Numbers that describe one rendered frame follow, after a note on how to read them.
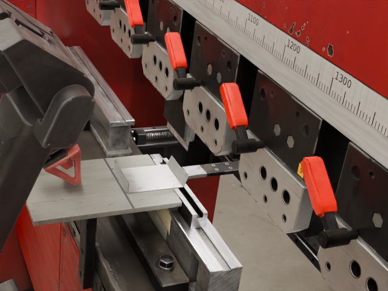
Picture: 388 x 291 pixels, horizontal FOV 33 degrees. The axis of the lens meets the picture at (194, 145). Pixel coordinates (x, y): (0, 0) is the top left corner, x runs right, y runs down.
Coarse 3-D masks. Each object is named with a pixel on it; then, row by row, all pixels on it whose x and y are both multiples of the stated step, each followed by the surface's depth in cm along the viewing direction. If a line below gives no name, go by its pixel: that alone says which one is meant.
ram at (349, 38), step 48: (192, 0) 100; (240, 0) 86; (288, 0) 76; (336, 0) 68; (384, 0) 61; (240, 48) 87; (336, 48) 68; (384, 48) 62; (384, 96) 62; (384, 144) 63
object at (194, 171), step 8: (184, 168) 126; (192, 168) 127; (200, 168) 127; (208, 168) 127; (216, 168) 128; (224, 168) 128; (232, 168) 128; (192, 176) 124; (200, 176) 125; (208, 176) 126
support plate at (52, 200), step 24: (72, 168) 122; (96, 168) 123; (120, 168) 124; (48, 192) 114; (72, 192) 115; (96, 192) 116; (120, 192) 117; (144, 192) 118; (168, 192) 119; (48, 216) 108; (72, 216) 108; (96, 216) 110
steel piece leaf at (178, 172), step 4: (172, 156) 126; (172, 160) 126; (168, 164) 127; (172, 164) 126; (176, 164) 125; (172, 168) 125; (176, 168) 124; (180, 168) 123; (176, 172) 124; (180, 172) 123; (184, 172) 122; (176, 176) 124; (180, 176) 122; (184, 176) 121; (180, 180) 122; (184, 180) 121; (184, 184) 121
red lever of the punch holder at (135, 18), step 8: (128, 0) 115; (136, 0) 116; (128, 8) 115; (136, 8) 115; (128, 16) 115; (136, 16) 114; (136, 24) 114; (136, 32) 114; (136, 40) 113; (144, 40) 113; (152, 40) 114
